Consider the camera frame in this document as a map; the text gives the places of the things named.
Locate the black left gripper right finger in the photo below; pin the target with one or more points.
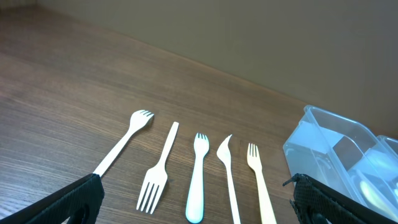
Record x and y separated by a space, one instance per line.
315 202

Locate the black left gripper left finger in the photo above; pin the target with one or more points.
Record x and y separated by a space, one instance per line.
77 203

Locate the yellow spoon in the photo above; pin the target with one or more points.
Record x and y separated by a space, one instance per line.
375 199

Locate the white fork tines down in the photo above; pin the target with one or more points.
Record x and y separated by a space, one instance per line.
156 177

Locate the clear white fork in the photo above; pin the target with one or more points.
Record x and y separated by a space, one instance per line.
224 155

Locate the clear container left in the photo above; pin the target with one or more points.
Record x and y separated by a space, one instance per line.
339 152

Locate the clear container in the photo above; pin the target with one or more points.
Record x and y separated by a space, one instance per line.
339 152
390 144

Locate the clear container right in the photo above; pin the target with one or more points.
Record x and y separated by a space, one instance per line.
390 144

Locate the yellow fork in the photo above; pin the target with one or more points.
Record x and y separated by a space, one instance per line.
254 162

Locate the light blue fork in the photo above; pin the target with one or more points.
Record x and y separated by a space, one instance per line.
195 201

